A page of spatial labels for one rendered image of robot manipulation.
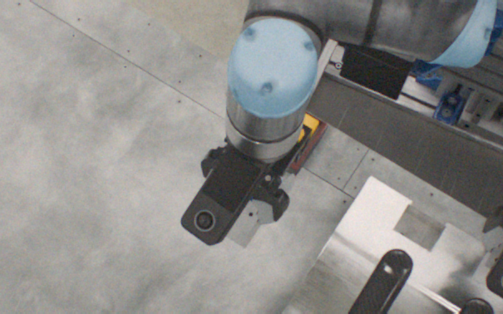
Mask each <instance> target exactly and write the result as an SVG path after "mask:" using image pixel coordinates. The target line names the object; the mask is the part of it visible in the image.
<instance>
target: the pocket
mask: <svg viewBox="0 0 503 314"><path fill-rule="evenodd" d="M445 229H446V226H445V224H442V223H440V222H437V221H436V220H435V219H433V218H431V216H429V215H427V214H425V213H423V212H422V211H421V210H419V209H416V208H414V207H412V205H411V204H407V206H406V208H405V209H404V211H403V212H402V215H401V216H400V218H399V219H398V221H397V223H395V225H394V227H393V229H392V230H393V231H395V232H398V233H400V234H401V235H402V236H404V237H406V238H407V239H409V240H410V241H412V242H414V243H415V244H418V245H419V246H421V247H423V248H425V250H426V251H428V252H430V253H431V252H432V250H433V248H434V247H435V245H436V243H437V241H439V240H440V237H441V235H442V234H443V232H444V231H445Z"/></svg>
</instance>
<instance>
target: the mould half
mask: <svg viewBox="0 0 503 314"><path fill-rule="evenodd" d="M411 203H412V200H410V199H409V198H406V197H405V196H403V194H401V193H399V192H397V191H396V190H394V189H392V188H390V187H388V186H387V185H385V184H383V182H381V181H379V180H378V179H375V178H373V177H372V176H370V177H369V179H368V180H367V182H366V183H365V184H364V185H363V187H362V189H361V191H360V192H359V194H358V196H357V197H356V199H355V201H353V203H352V204H351V207H350V208H349V210H348V211H347V213H346V214H345V216H344V217H343V219H342V220H341V222H340V223H339V225H338V226H337V229H336V230H335V232H334V233H333V236H331V237H330V239H329V240H328V243H327V244H326V246H325V247H324V249H323V251H322V253H320V254H319V256H318V258H317V259H316V261H315V264H314V265H313V266H312V268H311V269H310V271H308V274H307V276H306V277H305V278H304V280H303V282H302V283H301V286H300V287H299V288H298V289H297V291H296V292H295V293H294V296H293V298H292V299H291V301H290V302H289V304H288V305H287V306H286V308H285V309H284V311H283V313H282V314H347V313H348V311H349V310H350V308H351V306H353V303H354V302H355V301H356V299H357V298H358V295H359V293H360V291H361V290H362V288H363V287H364V286H365V285H366V283H367V280H368V279H369V277H370V276H371V274H372V271H373V269H375V268H376V266H377V265H378V263H379V260H380V259H381V257H382V255H385V254H387V253H388V252H389V251H391V249H394V248H400V249H401V250H402V251H404V252H406V253H408V254H409V255H410V256H411V257H412V263H413V267H412V275H411V276H410V277H409V278H408V280H407V283H405V285H404V286H403V288H402V290H401V291H400V294H399V295H398V297H397V299H396V301H394V303H393V304H392V307H391V308H390V310H389V311H388V313H387V314H458V313H459V311H460V310H461V308H462V306H463V304H464V305H465V303H466V301H469V300H470V299H472V298H482V299H484V300H486V302H489V303H490V305H491V307H492V309H493V313H494V314H503V298H501V297H499V296H497V295H495V294H494V293H492V292H490V290H489V289H487V287H486V286H484V285H483V284H481V283H479V282H477V281H475V279H474V278H472V276H473V275H474V273H475V271H476V269H477V267H478V265H480V263H481V261H482V259H483V257H484V256H485V254H486V252H487V251H486V250H485V247H484V245H483V243H482V242H480V241H477V240H476V239H474V238H473V237H472V236H471V235H470V234H467V233H465V232H463V231H461V230H460V229H458V228H456V226H454V225H452V224H451V223H448V222H446V223H445V226H446V229H445V231H444V232H443V234H442V235H441V237H440V240H439V241H437V243H436V245H435V247H434V248H433V250H432V252H431V253H430V252H428V251H426V250H425V248H423V247H421V246H419V245H418V244H415V243H414V242H412V241H410V240H409V239H407V238H406V237H404V236H402V235H401V234H400V233H398V232H395V231H393V230H392V229H393V227H394V225H395V223H397V221H398V219H399V218H400V216H401V215H402V212H403V211H404V209H405V208H406V206H407V204H411Z"/></svg>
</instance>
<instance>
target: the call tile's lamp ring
mask: <svg viewBox="0 0 503 314"><path fill-rule="evenodd" d="M305 113H306V114H308V115H311V114H309V113H308V112H305ZM311 116H312V117H313V118H314V119H315V120H317V121H318V124H319V125H320V126H319V129H318V131H317V132H316V134H315V135H314V137H313V138H312V140H311V142H309V143H308V147H307V149H306V150H305V152H304V153H303V155H302V156H301V158H300V159H298V161H297V164H293V163H292V164H291V165H290V168H292V169H294V170H297V169H298V167H300V166H301V164H302V163H303V161H304V159H305V158H306V156H307V155H308V153H309V151H311V149H312V148H313V146H314V145H315V143H316V142H317V140H318V137H319V136H320V135H321V134H322V133H323V132H324V130H325V128H326V126H327V125H328V124H326V123H324V122H323V121H321V120H319V119H317V118H315V116H314V115H311Z"/></svg>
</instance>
